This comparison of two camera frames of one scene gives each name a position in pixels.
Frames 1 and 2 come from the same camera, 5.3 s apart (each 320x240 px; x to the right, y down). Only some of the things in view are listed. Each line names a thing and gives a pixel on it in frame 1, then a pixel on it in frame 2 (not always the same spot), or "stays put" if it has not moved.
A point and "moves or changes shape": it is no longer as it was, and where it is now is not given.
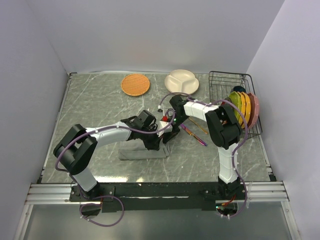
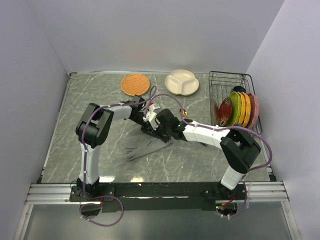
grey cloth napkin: [136, 149] moves or changes shape
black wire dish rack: [220, 85] stays put
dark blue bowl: [239, 88] stays put
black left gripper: [154, 145] to [146, 129]
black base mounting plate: [159, 197] stays put
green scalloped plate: [234, 97] stays put
